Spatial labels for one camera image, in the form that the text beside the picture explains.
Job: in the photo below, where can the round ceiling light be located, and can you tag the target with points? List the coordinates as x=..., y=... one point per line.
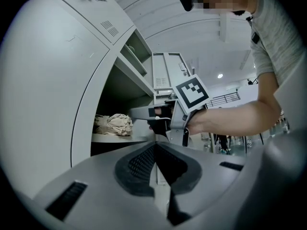
x=220, y=75

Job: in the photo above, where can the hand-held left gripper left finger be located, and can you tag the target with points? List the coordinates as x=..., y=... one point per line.
x=100, y=176

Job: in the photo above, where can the black head camera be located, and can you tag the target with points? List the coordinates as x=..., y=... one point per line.
x=185, y=0

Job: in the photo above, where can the grey metal locker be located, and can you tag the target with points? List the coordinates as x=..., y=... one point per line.
x=60, y=80

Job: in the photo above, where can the small black clip device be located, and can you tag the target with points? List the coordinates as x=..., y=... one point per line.
x=255, y=37

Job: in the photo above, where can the black metal railing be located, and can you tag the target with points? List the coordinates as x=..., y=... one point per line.
x=225, y=98

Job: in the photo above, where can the grey round object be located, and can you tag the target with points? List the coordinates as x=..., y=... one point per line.
x=130, y=49

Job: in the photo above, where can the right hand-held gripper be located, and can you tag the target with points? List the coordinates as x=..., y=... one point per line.
x=192, y=95

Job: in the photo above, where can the person's grey shirt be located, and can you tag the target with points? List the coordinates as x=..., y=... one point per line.
x=280, y=32

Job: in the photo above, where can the beige cloth garment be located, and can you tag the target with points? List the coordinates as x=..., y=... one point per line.
x=117, y=124

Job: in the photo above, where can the person's right forearm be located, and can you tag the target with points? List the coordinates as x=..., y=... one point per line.
x=235, y=118

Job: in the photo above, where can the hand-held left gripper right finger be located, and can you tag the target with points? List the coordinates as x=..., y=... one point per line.
x=227, y=188

